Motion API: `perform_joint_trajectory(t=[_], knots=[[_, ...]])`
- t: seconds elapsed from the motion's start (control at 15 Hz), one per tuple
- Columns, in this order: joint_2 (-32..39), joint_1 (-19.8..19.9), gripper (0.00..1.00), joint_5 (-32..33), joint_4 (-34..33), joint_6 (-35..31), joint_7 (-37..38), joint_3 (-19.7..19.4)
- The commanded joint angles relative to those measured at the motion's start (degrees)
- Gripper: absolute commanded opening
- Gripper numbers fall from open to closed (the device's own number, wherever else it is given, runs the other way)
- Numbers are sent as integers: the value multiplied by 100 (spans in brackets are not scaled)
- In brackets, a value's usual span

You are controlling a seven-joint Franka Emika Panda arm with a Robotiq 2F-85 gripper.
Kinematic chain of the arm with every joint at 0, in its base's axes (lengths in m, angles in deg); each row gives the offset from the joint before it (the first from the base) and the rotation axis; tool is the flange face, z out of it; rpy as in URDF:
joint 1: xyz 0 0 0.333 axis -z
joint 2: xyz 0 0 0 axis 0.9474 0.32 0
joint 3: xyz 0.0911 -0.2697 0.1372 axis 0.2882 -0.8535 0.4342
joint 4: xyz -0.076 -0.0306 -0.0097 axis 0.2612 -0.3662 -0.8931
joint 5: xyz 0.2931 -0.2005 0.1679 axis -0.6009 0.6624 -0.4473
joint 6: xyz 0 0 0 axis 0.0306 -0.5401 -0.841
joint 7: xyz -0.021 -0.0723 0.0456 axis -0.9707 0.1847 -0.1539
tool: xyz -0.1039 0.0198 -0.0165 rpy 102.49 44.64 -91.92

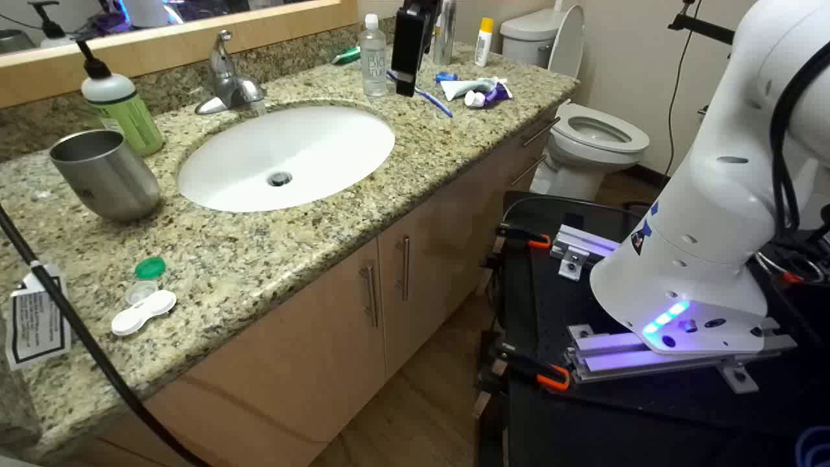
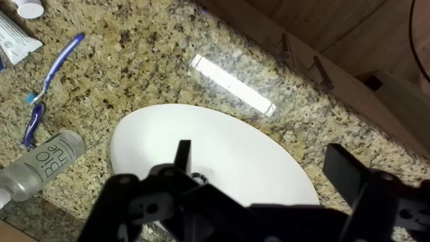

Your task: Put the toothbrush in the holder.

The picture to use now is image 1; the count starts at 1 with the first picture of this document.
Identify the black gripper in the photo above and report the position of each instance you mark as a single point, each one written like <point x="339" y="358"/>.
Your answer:
<point x="412" y="35"/>

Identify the blue and white toothbrush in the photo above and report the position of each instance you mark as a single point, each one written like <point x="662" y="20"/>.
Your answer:
<point x="438" y="102"/>

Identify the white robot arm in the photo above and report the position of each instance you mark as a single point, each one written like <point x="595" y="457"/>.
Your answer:
<point x="709" y="208"/>

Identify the small blue packet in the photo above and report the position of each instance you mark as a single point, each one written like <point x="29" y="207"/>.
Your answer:
<point x="444" y="77"/>

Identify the white toothpaste tube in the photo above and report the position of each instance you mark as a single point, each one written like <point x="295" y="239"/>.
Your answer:
<point x="468" y="85"/>

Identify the green tube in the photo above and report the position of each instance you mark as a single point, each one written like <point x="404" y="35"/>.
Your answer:
<point x="348" y="55"/>

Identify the white tube bottom left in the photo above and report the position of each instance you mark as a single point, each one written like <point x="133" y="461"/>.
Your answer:
<point x="483" y="44"/>

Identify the purple toothpaste tube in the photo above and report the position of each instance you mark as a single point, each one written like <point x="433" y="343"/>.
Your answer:
<point x="492" y="94"/>

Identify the white oval sink basin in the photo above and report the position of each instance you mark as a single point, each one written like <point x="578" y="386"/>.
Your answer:
<point x="303" y="147"/>

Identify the chrome faucet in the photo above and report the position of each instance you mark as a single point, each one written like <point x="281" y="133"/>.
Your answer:
<point x="230" y="87"/>

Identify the white toilet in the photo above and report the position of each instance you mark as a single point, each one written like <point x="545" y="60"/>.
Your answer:
<point x="597" y="139"/>

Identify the orange and black clamp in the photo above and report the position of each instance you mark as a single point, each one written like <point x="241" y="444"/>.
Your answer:
<point x="553" y="377"/>
<point x="531" y="239"/>

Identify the wood framed mirror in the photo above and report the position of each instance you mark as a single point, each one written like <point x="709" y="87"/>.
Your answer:
<point x="172" y="47"/>

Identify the green soap dispenser bottle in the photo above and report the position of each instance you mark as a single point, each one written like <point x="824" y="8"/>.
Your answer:
<point x="132" y="118"/>

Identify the wooden vanity cabinet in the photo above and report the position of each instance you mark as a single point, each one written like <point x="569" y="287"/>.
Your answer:
<point x="295" y="373"/>

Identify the stainless steel cup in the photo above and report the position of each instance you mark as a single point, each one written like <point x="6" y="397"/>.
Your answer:
<point x="112" y="186"/>

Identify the small green capped bottle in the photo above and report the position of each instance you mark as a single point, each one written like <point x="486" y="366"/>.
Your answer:
<point x="146" y="277"/>

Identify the white contact lens case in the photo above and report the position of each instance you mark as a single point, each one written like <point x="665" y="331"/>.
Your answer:
<point x="145" y="313"/>

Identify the black robot cart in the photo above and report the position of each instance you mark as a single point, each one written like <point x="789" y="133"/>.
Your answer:
<point x="535" y="425"/>

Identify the white paper tag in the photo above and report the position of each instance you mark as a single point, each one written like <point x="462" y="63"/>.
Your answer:
<point x="37" y="326"/>

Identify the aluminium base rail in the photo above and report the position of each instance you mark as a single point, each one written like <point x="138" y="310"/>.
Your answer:
<point x="586" y="244"/>
<point x="625" y="353"/>

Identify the black wall bracket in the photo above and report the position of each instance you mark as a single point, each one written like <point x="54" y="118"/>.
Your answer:
<point x="702" y="26"/>

